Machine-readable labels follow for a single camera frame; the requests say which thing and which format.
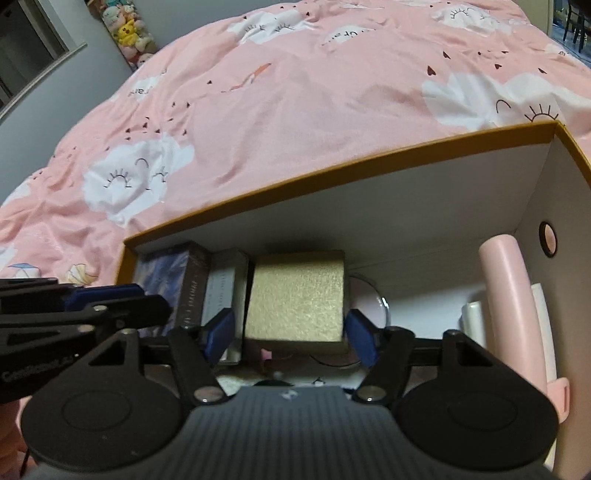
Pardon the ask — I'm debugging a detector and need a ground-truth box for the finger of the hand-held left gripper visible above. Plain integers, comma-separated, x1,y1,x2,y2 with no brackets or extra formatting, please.
0,277,144,315
0,294,171,342

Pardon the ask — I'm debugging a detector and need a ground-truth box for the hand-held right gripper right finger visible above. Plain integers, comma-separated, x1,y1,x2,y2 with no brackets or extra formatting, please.
345,308,504,404

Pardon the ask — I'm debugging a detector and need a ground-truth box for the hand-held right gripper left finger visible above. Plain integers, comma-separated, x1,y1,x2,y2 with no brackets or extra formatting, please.
85,308,236,404

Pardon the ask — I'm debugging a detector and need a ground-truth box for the dark starry printed box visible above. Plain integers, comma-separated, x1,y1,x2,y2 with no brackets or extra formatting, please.
134,242,213,337

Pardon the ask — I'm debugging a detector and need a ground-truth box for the grey box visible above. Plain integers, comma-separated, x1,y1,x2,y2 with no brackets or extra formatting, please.
201,249,250,365

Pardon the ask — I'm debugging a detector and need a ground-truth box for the gold cube box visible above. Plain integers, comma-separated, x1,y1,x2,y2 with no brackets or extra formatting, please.
243,250,347,355

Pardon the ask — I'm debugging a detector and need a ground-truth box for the orange-edged white box container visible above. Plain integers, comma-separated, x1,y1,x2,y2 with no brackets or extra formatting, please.
113,121,591,480

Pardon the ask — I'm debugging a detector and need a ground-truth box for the pale pink tube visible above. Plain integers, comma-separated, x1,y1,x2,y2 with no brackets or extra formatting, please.
479,234,570,423

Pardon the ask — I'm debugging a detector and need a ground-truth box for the pink printed bed blanket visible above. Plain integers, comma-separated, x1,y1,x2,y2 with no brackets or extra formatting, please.
0,0,591,287

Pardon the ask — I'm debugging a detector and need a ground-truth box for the grey framed window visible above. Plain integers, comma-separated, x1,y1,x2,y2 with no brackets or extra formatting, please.
0,0,88,121

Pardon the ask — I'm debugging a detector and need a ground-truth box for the stack of plush toys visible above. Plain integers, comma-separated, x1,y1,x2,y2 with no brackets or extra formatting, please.
85,0,160,70

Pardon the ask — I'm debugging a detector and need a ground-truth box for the dark chair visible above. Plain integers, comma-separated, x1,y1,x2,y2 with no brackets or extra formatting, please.
551,0,591,47

